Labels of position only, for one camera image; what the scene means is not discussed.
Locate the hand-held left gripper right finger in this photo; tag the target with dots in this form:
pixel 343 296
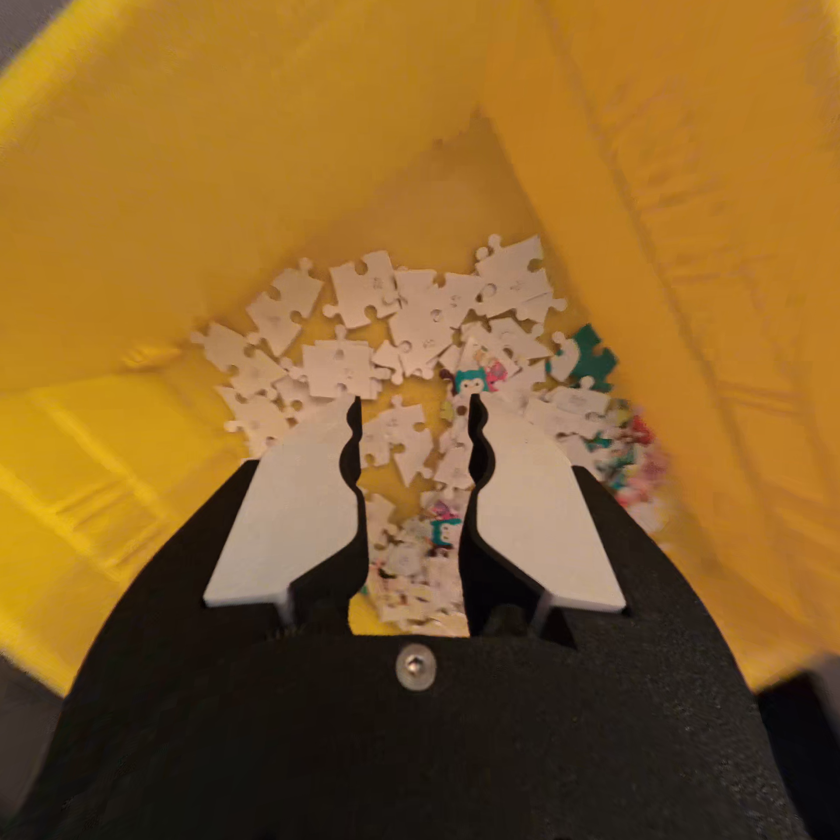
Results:
pixel 545 525

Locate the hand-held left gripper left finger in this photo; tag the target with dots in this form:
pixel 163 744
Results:
pixel 282 525

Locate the pile of puzzle pieces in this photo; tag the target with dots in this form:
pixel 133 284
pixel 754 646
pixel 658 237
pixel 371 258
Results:
pixel 348 368

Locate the yellow plastic bin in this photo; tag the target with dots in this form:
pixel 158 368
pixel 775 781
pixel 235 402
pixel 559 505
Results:
pixel 197 158

